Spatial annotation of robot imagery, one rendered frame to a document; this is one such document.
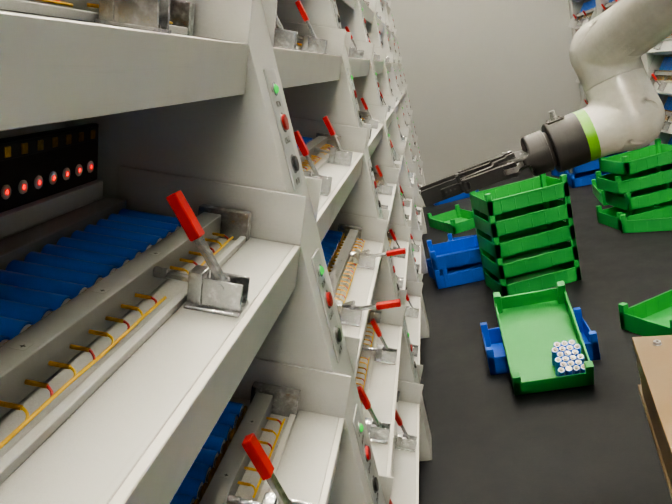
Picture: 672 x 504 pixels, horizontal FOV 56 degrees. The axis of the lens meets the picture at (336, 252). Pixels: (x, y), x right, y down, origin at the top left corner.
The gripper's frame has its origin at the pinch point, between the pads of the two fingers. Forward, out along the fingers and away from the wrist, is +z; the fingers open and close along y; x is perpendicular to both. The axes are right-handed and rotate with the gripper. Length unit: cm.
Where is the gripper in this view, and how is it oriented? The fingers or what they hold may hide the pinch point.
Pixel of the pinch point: (439, 190)
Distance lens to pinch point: 118.2
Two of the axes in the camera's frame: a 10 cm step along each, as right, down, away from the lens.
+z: -9.2, 3.4, 2.1
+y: -1.2, 2.8, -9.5
